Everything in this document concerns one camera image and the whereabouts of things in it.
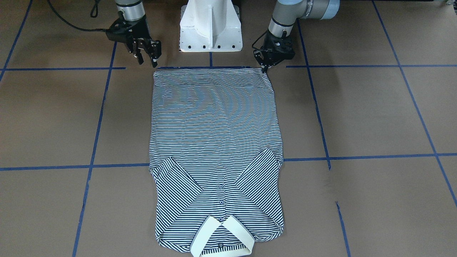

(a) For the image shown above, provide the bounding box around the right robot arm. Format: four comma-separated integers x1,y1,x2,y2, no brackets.
105,0,162,68

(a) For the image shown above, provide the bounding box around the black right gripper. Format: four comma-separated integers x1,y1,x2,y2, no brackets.
106,16,162,68

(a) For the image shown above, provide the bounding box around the navy white striped polo shirt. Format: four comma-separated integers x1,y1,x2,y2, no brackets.
149,68,284,257

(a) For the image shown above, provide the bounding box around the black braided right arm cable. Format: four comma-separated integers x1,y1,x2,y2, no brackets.
46,0,118,32

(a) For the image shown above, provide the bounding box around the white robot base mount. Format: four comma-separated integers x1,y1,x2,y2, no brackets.
179,0,243,52

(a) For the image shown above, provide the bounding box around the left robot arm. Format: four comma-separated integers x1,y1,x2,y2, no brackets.
251,0,341,73

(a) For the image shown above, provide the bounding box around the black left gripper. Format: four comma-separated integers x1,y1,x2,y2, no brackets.
253,32,295,73

